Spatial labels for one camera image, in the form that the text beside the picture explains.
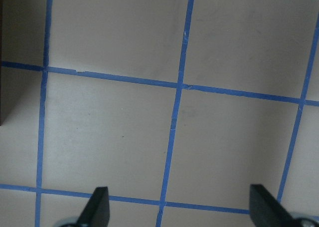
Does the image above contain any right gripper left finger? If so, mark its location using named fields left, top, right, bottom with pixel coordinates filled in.
left=76, top=187, right=110, bottom=227

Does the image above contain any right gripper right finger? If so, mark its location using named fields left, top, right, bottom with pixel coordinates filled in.
left=249, top=184, right=303, bottom=227

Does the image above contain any dark wooden drawer cabinet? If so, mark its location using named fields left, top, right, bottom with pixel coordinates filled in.
left=0, top=0, right=3, bottom=124

